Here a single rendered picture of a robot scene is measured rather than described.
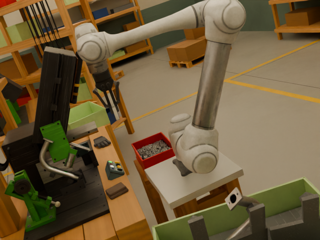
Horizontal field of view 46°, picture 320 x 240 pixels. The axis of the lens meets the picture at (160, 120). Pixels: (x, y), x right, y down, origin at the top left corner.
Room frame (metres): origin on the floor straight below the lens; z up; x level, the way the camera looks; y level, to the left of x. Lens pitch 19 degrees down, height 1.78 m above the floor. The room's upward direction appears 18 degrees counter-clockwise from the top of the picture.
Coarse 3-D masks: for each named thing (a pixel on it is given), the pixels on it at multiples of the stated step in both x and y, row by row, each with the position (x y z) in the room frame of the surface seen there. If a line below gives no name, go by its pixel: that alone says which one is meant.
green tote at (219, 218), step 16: (256, 192) 1.22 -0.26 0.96; (272, 192) 1.22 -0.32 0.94; (288, 192) 1.21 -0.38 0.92; (304, 192) 1.21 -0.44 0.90; (208, 208) 1.23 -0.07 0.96; (224, 208) 1.22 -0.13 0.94; (240, 208) 1.22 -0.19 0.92; (272, 208) 1.22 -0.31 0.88; (288, 208) 1.21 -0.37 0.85; (160, 224) 1.22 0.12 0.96; (176, 224) 1.22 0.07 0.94; (208, 224) 1.22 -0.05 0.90; (224, 224) 1.22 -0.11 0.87; (240, 224) 1.22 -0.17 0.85
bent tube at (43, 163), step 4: (48, 140) 1.94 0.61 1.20; (44, 144) 1.93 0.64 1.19; (48, 144) 1.94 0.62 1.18; (44, 148) 1.93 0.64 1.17; (40, 152) 1.92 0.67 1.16; (44, 152) 1.92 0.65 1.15; (40, 156) 1.91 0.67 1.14; (44, 156) 1.92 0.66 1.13; (40, 160) 1.91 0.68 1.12; (44, 160) 1.91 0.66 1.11; (44, 164) 1.90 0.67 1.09; (44, 168) 1.90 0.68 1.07; (48, 168) 1.90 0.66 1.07; (52, 168) 1.90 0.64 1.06; (56, 168) 1.91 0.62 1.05; (52, 172) 1.89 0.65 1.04; (56, 172) 1.89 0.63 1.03; (60, 172) 1.89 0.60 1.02; (64, 172) 1.89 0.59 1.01; (68, 172) 1.90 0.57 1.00; (64, 176) 1.89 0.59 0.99; (68, 176) 1.89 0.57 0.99; (72, 176) 1.89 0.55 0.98; (76, 176) 1.89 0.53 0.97
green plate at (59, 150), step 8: (40, 128) 1.99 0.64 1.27; (48, 128) 1.99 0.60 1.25; (56, 128) 2.00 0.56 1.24; (48, 136) 1.98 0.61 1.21; (56, 136) 1.98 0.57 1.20; (64, 136) 1.98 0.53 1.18; (56, 144) 1.97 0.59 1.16; (64, 144) 1.97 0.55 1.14; (56, 152) 1.96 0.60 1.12; (64, 152) 1.96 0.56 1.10; (56, 160) 1.94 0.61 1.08
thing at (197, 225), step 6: (192, 216) 0.93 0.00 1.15; (198, 216) 0.93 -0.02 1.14; (192, 222) 0.90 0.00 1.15; (198, 222) 0.90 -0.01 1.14; (204, 222) 0.90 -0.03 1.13; (192, 228) 0.90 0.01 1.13; (198, 228) 0.91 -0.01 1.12; (204, 228) 0.91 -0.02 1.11; (192, 234) 0.91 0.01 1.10; (198, 234) 0.91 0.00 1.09; (204, 234) 0.92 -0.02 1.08
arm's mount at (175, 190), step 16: (224, 160) 1.68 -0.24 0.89; (160, 176) 1.72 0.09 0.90; (176, 176) 1.68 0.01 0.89; (192, 176) 1.63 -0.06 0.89; (208, 176) 1.59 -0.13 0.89; (224, 176) 1.54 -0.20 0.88; (240, 176) 1.55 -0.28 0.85; (160, 192) 1.58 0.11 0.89; (176, 192) 1.54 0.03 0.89; (192, 192) 1.50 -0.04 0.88
